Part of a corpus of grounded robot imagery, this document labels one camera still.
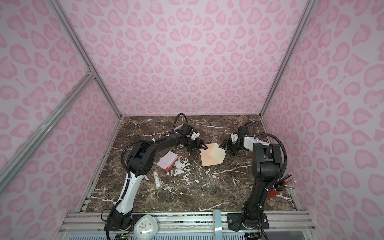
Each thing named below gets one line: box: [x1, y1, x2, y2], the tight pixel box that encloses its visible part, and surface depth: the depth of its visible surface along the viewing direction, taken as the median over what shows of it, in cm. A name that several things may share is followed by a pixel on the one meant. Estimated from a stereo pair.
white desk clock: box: [133, 214, 158, 240], surface depth 71 cm
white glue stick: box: [153, 170, 161, 188], surface depth 87 cm
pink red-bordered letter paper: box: [156, 151, 179, 172], surface depth 95 cm
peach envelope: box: [199, 142, 226, 167], surface depth 99 cm
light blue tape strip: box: [214, 209, 223, 240], surface depth 70 cm
